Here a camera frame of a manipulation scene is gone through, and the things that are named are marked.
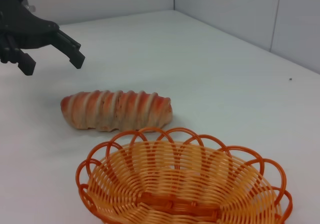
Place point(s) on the orange woven plastic basket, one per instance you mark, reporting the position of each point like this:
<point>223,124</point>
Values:
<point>175,184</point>

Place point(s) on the striped orange bread loaf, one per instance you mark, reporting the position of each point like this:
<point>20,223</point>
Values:
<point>117,111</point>

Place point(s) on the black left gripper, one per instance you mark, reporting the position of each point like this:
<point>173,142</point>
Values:
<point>17,16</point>

